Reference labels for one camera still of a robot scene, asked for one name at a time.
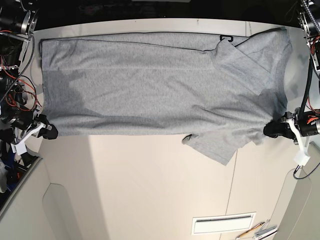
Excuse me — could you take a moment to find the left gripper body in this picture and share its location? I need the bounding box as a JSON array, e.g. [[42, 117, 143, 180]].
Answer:
[[280, 107, 320, 145]]

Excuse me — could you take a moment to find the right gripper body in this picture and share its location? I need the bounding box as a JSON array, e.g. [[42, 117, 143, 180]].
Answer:
[[13, 114, 54, 144]]

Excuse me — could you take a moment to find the grey T-shirt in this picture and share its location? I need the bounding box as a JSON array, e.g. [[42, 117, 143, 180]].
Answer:
[[41, 29, 292, 165]]

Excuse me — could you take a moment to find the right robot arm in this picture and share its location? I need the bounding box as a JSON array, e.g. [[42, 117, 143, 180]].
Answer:
[[0, 0, 58, 156]]

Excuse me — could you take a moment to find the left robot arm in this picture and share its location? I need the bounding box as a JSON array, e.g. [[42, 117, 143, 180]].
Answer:
[[263, 0, 320, 144]]

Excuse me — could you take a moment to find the black and blue tools pile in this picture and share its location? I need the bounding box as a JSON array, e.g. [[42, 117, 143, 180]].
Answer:
[[0, 142, 38, 194]]

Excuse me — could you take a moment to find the wooden pencil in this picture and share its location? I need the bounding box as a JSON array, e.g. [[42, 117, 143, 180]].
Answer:
[[235, 222, 265, 240]]

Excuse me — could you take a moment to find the white rectangular slot plate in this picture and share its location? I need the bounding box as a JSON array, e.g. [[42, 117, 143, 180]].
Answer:
[[191, 212, 256, 235]]

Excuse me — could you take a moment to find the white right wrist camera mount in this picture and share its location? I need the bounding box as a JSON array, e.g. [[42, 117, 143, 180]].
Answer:
[[10, 142, 27, 156]]

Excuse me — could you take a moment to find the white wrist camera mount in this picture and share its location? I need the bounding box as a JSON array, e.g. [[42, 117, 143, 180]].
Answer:
[[294, 151, 311, 166], [10, 142, 27, 156]]

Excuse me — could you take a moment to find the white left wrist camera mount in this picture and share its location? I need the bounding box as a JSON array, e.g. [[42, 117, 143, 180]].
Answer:
[[294, 151, 311, 166]]

